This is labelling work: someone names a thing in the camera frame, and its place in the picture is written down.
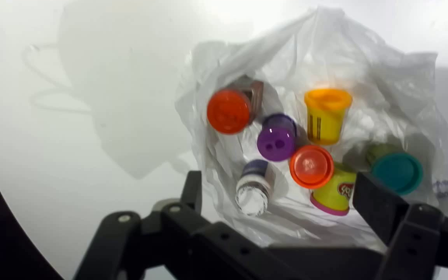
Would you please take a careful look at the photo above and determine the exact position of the brown bottle orange cap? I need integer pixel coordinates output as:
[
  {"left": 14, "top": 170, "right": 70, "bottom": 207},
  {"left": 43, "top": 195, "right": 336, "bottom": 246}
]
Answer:
[{"left": 207, "top": 77, "right": 264, "bottom": 136}]

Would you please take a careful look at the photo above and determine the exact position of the purple play-doh can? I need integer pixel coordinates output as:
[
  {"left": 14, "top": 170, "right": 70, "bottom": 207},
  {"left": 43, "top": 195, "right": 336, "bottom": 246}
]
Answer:
[{"left": 256, "top": 114, "right": 297, "bottom": 162}]

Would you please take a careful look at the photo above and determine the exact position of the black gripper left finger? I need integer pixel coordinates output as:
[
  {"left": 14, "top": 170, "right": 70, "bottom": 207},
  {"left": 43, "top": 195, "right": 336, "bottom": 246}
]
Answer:
[{"left": 73, "top": 170, "right": 267, "bottom": 280}]

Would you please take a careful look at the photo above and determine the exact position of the white plastic bag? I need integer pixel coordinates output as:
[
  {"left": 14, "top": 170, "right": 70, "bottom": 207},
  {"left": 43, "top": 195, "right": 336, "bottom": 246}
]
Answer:
[{"left": 176, "top": 8, "right": 448, "bottom": 251}]

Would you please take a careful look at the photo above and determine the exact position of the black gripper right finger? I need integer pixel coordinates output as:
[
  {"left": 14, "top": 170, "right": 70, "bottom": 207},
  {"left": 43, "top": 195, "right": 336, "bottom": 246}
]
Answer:
[{"left": 353, "top": 175, "right": 448, "bottom": 280}]

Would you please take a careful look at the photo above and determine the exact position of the play-doh can teal lid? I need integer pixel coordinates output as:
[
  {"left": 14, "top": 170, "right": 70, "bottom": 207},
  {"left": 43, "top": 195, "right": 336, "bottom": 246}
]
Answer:
[{"left": 364, "top": 144, "right": 423, "bottom": 195}]

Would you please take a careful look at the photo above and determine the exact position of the yellow play-doh can orange lid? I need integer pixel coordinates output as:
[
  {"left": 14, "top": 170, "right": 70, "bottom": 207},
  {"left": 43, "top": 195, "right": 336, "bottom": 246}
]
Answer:
[{"left": 303, "top": 89, "right": 353, "bottom": 145}]

